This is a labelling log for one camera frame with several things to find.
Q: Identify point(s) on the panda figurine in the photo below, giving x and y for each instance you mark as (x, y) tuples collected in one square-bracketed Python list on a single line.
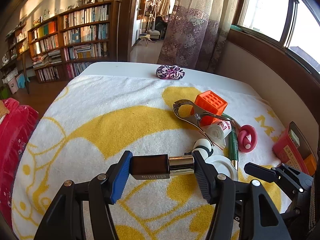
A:
[(204, 147)]

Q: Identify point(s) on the orange woven cushion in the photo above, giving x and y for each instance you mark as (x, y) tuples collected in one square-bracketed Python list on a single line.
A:
[(3, 109)]

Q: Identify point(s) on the white yellow towel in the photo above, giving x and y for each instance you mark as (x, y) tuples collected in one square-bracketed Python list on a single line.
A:
[(87, 128)]

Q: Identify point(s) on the green yellow medicine box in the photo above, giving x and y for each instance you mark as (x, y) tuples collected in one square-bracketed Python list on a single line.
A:
[(294, 138)]

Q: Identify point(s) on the pink storage bin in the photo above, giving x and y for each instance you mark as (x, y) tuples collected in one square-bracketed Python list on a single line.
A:
[(13, 85)]

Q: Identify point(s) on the wooden stool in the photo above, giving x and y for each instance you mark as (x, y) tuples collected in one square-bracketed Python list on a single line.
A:
[(146, 38)]

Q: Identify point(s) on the purple patterned curtain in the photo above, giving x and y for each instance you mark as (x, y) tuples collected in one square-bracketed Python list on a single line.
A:
[(196, 34)]

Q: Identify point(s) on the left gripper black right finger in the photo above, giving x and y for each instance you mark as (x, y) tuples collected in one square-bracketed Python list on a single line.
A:
[(206, 176)]

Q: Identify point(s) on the orange studded rubber cube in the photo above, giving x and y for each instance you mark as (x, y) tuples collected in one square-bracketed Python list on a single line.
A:
[(211, 102)]

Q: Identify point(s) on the red tin box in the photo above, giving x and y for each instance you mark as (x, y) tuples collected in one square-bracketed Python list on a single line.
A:
[(287, 152)]

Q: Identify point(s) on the brown gold perfume bottle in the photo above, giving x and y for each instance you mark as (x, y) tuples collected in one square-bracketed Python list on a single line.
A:
[(153, 167)]

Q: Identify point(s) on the small pink foam curler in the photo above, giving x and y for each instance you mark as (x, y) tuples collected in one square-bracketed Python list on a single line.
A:
[(247, 139)]

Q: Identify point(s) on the white red roll package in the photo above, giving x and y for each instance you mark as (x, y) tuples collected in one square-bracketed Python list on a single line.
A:
[(217, 132)]

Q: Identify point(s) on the white round lid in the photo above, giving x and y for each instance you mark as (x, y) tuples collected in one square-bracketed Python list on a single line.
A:
[(223, 165)]

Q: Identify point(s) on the small wooden shelf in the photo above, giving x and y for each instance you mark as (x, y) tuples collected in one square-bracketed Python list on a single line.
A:
[(18, 48)]

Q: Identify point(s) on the pink leopard scrunchie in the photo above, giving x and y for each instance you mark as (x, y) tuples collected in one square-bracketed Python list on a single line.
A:
[(167, 72)]

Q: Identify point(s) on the wooden bookshelf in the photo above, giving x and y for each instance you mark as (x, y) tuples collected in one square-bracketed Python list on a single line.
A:
[(63, 46)]

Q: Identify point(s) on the green gold tube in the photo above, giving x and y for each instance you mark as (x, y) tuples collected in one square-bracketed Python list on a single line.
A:
[(232, 143)]

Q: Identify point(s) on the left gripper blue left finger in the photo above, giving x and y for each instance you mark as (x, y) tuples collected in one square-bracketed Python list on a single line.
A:
[(118, 177)]

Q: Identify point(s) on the large metal clamp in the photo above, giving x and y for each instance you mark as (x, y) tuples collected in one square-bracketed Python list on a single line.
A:
[(198, 115)]

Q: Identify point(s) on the red blanket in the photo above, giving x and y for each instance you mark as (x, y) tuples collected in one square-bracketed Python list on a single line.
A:
[(16, 130)]

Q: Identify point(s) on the orange duck rubber cube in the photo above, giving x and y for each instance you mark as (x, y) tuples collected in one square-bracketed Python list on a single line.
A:
[(311, 164)]

